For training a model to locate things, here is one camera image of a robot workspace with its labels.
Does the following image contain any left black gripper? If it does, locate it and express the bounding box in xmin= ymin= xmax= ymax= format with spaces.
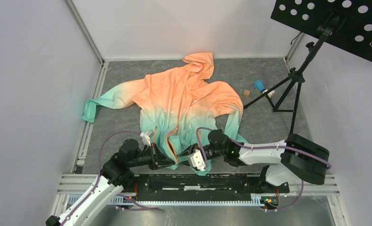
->
xmin=128 ymin=142 xmax=175 ymax=170

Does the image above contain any orange and mint hooded jacket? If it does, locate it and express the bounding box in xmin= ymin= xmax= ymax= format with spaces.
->
xmin=83 ymin=52 xmax=245 ymax=170

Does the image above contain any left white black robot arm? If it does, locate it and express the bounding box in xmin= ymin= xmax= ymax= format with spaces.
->
xmin=46 ymin=139 xmax=174 ymax=226

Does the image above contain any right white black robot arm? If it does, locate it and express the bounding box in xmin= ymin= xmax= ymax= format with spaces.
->
xmin=177 ymin=129 xmax=332 ymax=192

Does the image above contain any small wooden cube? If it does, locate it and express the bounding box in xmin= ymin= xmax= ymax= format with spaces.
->
xmin=243 ymin=89 xmax=251 ymax=98

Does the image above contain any blue block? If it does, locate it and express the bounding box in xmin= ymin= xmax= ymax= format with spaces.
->
xmin=254 ymin=80 xmax=266 ymax=93

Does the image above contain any small white block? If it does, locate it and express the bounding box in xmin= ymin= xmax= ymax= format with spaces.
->
xmin=263 ymin=89 xmax=275 ymax=98

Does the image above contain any black tripod stand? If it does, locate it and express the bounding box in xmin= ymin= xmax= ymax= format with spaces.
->
xmin=243 ymin=16 xmax=341 ymax=134

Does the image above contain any black perforated tray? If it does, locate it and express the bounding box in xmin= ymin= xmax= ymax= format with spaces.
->
xmin=271 ymin=0 xmax=372 ymax=62

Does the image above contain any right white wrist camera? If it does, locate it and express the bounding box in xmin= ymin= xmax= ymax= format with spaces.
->
xmin=187 ymin=149 xmax=207 ymax=171

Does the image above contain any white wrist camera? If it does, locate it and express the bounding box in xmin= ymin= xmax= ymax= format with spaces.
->
xmin=139 ymin=130 xmax=154 ymax=146
xmin=187 ymin=149 xmax=207 ymax=171

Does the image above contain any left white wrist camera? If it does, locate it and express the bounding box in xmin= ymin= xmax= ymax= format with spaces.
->
xmin=139 ymin=130 xmax=154 ymax=146

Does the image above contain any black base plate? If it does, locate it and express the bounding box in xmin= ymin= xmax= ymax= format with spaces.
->
xmin=124 ymin=174 xmax=290 ymax=201

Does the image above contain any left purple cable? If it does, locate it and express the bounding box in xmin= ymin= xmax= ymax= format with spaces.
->
xmin=59 ymin=130 xmax=162 ymax=226

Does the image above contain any purple cable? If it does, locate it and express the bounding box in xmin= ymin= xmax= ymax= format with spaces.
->
xmin=59 ymin=130 xmax=162 ymax=226
xmin=195 ymin=127 xmax=332 ymax=212

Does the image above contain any white slotted cable duct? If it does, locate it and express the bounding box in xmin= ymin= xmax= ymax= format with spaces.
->
xmin=67 ymin=194 xmax=264 ymax=207

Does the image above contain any aluminium frame rail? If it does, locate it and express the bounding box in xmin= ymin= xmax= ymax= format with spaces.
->
xmin=57 ymin=174 xmax=340 ymax=196

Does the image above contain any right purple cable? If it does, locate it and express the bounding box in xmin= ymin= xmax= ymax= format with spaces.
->
xmin=195 ymin=127 xmax=332 ymax=212

